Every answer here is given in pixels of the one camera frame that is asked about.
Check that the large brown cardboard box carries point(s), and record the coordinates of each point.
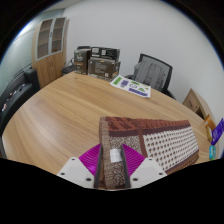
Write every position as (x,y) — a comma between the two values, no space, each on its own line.
(101,68)

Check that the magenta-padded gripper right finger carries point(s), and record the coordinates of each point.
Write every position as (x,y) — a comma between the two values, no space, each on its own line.
(148,171)

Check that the brown patterned towel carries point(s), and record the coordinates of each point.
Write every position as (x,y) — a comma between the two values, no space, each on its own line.
(166,143)

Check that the black mesh office chair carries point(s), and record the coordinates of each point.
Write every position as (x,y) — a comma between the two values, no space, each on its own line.
(168,71)

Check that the wooden cabinet with glass doors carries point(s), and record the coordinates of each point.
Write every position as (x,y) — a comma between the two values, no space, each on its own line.
(50,63)

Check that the grey backpack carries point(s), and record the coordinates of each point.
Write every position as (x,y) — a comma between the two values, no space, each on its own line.
(150,75)

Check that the printed paper sheet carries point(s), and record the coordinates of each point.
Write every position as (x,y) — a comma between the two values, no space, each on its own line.
(130,86)

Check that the tall dark cardboard box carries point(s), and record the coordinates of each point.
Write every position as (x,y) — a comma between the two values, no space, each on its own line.
(81,61)

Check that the teal box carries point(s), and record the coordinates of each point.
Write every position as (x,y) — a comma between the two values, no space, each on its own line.
(212,152)

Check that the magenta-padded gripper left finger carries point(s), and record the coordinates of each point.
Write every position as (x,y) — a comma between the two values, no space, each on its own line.
(75,170)

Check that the black sofa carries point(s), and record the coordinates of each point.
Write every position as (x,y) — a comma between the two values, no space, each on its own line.
(16,93)

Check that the flat black cardboard box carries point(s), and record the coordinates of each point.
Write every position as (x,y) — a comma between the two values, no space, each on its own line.
(105,52)

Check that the orange box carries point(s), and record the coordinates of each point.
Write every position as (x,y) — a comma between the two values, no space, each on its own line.
(209,126)

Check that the low wooden side cabinet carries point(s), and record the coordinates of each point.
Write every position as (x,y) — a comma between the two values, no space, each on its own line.
(195,101)

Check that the purple box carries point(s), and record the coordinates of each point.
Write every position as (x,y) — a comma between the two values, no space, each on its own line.
(218,131)

